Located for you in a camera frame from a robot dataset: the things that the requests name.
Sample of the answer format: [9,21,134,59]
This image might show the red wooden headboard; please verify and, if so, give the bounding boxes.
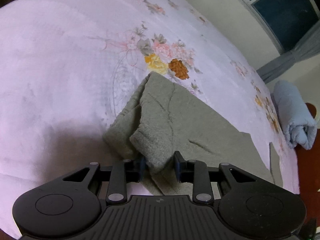
[294,102,320,230]

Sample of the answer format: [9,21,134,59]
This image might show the sliding glass window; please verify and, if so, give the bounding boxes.
[241,0,319,53]

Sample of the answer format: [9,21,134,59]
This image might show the pink floral bed sheet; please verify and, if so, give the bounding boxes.
[1,0,299,238]

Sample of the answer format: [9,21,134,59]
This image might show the rolled light blue quilt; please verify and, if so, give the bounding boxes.
[273,80,317,150]

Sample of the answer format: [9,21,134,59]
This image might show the right grey curtain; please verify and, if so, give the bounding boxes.
[257,22,319,83]

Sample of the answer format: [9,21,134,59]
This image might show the grey knit pants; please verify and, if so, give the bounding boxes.
[104,73,283,195]

